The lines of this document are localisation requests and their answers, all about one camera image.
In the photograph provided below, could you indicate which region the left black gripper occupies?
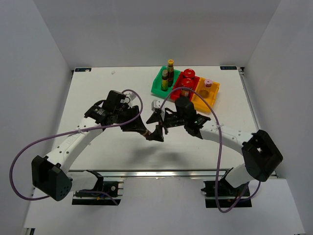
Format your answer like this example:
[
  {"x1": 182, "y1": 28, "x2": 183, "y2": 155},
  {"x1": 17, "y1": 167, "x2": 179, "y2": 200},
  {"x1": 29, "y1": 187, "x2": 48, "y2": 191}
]
[{"x1": 114, "y1": 105, "x2": 146, "y2": 132}]

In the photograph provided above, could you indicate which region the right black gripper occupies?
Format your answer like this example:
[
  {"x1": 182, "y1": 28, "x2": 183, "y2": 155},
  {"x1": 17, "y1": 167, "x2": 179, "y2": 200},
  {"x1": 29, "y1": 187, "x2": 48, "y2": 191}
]
[{"x1": 146, "y1": 112, "x2": 187, "y2": 142}]

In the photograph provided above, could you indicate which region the black cap spice jar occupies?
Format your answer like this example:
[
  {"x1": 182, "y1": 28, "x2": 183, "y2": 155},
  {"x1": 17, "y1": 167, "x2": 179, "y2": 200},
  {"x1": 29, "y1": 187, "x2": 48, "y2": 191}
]
[{"x1": 140, "y1": 129, "x2": 151, "y2": 138}]

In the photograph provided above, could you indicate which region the small brown cap bottle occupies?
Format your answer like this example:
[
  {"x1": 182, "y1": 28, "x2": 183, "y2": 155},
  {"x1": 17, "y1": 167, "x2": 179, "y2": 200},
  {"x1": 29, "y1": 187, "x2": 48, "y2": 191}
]
[{"x1": 161, "y1": 70, "x2": 168, "y2": 91}]

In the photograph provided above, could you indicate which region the red lid jar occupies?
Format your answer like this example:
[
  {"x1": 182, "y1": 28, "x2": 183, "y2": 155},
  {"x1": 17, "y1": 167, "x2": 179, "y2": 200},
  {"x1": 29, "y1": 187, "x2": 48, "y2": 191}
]
[
  {"x1": 180, "y1": 78, "x2": 194, "y2": 97},
  {"x1": 183, "y1": 69, "x2": 195, "y2": 80}
]

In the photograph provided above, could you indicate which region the yellow cap sauce bottle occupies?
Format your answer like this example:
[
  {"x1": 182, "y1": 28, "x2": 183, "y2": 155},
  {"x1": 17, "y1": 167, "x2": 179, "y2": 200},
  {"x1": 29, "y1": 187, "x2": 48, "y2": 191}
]
[{"x1": 167, "y1": 59, "x2": 175, "y2": 87}]

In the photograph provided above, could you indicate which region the pink cap spice bottle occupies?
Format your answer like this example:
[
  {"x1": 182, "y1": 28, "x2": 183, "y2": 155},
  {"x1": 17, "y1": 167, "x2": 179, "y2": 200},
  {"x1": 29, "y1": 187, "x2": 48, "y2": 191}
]
[{"x1": 199, "y1": 79, "x2": 213, "y2": 98}]

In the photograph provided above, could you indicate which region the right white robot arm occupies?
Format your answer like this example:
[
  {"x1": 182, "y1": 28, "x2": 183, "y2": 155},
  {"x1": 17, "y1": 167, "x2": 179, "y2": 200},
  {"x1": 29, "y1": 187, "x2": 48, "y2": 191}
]
[{"x1": 147, "y1": 97, "x2": 283, "y2": 195}]

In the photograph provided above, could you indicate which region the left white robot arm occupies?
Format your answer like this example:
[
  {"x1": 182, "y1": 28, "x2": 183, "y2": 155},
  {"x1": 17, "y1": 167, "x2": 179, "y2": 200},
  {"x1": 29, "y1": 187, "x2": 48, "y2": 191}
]
[{"x1": 31, "y1": 89, "x2": 149, "y2": 201}]

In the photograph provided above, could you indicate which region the green plastic bin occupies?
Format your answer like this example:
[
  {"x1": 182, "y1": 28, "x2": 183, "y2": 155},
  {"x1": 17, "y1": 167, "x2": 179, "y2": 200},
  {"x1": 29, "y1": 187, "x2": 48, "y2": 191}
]
[{"x1": 151, "y1": 66, "x2": 181, "y2": 98}]

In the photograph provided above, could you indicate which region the red plastic bin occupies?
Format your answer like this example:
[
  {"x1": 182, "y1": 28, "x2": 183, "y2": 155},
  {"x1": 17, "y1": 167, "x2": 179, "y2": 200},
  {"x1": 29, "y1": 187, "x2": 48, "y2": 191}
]
[{"x1": 170, "y1": 71, "x2": 200, "y2": 100}]

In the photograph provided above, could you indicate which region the yellow plastic bin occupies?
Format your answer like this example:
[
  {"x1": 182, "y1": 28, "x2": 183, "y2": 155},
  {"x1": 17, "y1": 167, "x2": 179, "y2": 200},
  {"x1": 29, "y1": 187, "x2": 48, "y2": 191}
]
[{"x1": 191, "y1": 77, "x2": 220, "y2": 114}]

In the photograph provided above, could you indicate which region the left table logo sticker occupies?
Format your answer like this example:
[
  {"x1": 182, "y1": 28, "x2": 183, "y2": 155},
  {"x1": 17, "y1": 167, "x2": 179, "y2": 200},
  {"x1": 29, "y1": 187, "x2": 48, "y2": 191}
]
[{"x1": 74, "y1": 68, "x2": 91, "y2": 72}]

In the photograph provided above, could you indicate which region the table logo sticker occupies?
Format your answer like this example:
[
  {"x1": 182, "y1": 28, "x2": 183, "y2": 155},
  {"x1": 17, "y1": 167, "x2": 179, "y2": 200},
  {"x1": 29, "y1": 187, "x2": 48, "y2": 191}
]
[
  {"x1": 74, "y1": 68, "x2": 91, "y2": 72},
  {"x1": 220, "y1": 66, "x2": 237, "y2": 70}
]

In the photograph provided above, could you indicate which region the right table logo sticker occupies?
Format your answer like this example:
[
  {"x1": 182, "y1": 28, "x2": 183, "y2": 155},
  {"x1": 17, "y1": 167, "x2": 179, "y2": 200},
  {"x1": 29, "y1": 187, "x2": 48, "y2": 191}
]
[{"x1": 220, "y1": 66, "x2": 237, "y2": 70}]

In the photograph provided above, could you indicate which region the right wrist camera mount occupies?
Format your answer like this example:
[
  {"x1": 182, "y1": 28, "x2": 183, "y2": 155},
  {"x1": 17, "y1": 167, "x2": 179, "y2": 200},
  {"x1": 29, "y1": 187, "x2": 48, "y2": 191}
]
[{"x1": 151, "y1": 99, "x2": 164, "y2": 113}]

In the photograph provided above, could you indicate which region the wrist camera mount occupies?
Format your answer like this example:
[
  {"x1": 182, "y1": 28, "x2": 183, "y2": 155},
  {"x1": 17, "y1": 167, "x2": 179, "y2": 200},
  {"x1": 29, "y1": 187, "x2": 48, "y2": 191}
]
[
  {"x1": 124, "y1": 91, "x2": 137, "y2": 104},
  {"x1": 151, "y1": 99, "x2": 164, "y2": 113}
]

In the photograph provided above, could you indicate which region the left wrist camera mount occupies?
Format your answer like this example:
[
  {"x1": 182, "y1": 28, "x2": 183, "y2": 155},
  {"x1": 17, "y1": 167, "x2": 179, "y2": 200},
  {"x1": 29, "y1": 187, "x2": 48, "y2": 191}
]
[{"x1": 124, "y1": 91, "x2": 137, "y2": 104}]

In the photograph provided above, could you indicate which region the aluminium table front rail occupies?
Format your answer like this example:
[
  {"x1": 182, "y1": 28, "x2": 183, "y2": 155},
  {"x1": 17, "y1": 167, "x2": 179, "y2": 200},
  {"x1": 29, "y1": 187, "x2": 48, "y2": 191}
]
[{"x1": 44, "y1": 168, "x2": 277, "y2": 179}]

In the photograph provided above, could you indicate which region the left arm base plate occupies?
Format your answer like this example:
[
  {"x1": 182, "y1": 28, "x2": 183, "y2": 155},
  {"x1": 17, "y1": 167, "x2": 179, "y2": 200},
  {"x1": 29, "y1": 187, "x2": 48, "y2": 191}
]
[{"x1": 72, "y1": 178, "x2": 124, "y2": 206}]

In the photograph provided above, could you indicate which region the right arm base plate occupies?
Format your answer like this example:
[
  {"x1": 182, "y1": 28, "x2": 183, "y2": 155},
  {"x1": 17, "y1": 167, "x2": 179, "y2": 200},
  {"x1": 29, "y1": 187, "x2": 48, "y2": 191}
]
[{"x1": 200, "y1": 180, "x2": 252, "y2": 209}]

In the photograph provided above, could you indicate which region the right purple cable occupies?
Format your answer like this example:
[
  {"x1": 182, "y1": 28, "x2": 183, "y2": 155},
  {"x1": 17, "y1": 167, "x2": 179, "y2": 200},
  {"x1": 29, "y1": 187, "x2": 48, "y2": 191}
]
[{"x1": 158, "y1": 87, "x2": 261, "y2": 213}]

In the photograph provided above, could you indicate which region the purple cable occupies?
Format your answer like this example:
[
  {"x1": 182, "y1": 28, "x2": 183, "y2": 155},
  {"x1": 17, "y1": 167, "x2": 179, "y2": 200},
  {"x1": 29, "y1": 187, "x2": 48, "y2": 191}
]
[
  {"x1": 158, "y1": 87, "x2": 261, "y2": 213},
  {"x1": 9, "y1": 89, "x2": 144, "y2": 206}
]

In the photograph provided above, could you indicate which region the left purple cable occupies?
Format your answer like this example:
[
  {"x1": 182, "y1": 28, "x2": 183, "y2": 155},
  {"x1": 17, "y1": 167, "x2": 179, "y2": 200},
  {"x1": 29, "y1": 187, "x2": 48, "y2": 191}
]
[{"x1": 9, "y1": 89, "x2": 144, "y2": 206}]

